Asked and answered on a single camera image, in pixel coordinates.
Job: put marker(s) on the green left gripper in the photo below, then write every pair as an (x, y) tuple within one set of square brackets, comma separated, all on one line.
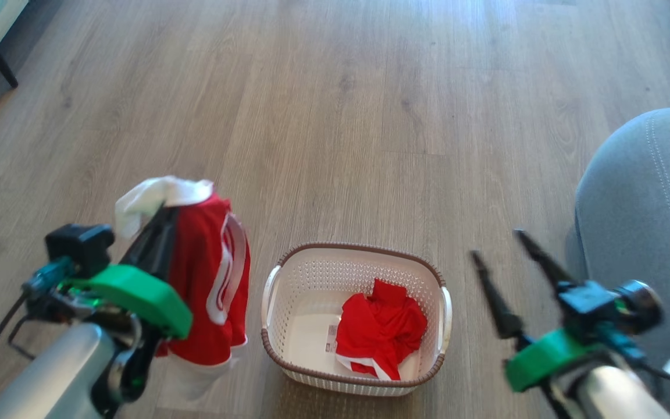
[(137, 291)]

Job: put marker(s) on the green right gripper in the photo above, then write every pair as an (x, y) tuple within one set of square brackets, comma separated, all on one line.
[(550, 355)]

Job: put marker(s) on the red shorts white waistband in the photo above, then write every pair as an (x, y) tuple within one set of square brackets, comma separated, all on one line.
[(195, 273)]

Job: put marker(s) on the red shirt white trim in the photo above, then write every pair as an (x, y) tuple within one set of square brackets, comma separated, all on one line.
[(378, 329)]

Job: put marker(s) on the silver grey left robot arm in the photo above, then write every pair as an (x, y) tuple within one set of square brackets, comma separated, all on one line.
[(61, 372)]

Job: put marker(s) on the grey fabric sofa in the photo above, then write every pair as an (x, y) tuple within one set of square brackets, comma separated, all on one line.
[(649, 203)]

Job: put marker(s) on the white laundry basket brown rim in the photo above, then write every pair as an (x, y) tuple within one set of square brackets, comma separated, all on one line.
[(312, 279)]

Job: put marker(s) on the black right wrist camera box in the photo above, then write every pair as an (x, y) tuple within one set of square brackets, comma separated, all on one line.
[(588, 302)]

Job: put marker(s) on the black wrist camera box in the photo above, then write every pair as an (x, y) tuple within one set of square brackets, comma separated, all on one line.
[(588, 302), (79, 247)]

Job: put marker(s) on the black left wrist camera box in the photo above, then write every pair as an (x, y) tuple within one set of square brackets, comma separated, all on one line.
[(79, 247)]

